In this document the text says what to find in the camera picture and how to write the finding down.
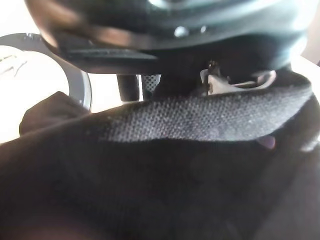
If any black garment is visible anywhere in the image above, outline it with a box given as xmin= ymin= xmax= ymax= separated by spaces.
xmin=0 ymin=71 xmax=320 ymax=240

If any round glass washing machine door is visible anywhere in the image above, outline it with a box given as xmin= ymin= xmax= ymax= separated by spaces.
xmin=0 ymin=32 xmax=94 ymax=115

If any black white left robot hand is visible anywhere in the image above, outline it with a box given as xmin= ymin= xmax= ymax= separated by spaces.
xmin=23 ymin=0 xmax=309 ymax=102

